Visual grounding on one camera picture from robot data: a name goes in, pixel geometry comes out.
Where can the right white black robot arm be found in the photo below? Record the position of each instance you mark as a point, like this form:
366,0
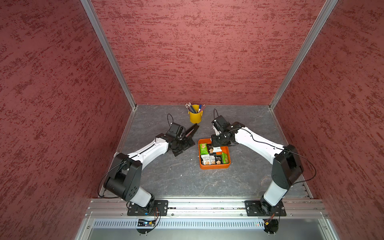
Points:
285,161

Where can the white cookie packet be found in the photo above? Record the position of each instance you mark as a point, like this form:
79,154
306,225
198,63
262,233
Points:
206,159

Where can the aluminium front rail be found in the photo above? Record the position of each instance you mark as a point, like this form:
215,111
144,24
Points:
211,208

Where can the yellow pencil cup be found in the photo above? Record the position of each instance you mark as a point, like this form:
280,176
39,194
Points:
195,118

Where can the coloured pencils bunch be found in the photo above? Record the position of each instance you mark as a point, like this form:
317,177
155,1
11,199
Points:
195,109

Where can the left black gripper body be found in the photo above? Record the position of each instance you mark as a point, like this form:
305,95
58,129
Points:
182,144

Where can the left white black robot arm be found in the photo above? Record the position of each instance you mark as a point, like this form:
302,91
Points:
124,177

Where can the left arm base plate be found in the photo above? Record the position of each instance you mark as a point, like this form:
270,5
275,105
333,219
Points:
154,208

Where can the orange storage box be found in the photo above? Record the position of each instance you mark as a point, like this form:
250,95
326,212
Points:
224,151

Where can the green cookie packet in box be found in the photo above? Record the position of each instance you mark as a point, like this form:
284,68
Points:
203,149

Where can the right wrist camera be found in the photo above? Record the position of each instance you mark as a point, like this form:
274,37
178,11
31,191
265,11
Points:
220,124

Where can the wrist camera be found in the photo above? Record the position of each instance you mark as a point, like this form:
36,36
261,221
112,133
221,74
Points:
176,131
220,124

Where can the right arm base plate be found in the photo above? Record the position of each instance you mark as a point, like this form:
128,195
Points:
252,207

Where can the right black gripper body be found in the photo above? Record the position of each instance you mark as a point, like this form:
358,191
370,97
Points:
220,140

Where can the black cookie packet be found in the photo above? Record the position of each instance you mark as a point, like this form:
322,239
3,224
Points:
219,159

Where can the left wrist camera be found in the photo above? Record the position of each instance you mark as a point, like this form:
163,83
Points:
176,131

